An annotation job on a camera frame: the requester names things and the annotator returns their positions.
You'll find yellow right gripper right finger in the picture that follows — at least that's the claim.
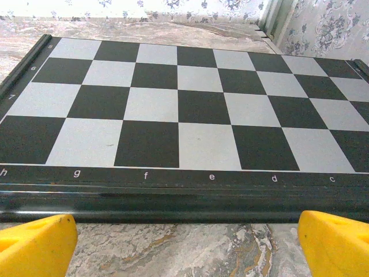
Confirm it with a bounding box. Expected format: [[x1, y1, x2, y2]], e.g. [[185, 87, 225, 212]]
[[297, 210, 369, 277]]

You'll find black and silver chessboard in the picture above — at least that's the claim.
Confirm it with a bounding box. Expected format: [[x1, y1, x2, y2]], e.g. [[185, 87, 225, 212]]
[[0, 33, 369, 224]]

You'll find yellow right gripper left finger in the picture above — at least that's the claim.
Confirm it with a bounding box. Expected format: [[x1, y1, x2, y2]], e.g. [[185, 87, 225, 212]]
[[0, 214, 78, 277]]

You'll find aluminium table edge rail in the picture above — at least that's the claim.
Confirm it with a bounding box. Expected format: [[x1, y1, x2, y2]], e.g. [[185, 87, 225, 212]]
[[253, 24, 283, 55]]

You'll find aluminium corner post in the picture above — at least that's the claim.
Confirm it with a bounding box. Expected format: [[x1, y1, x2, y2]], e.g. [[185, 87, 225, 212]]
[[258, 0, 291, 48]]

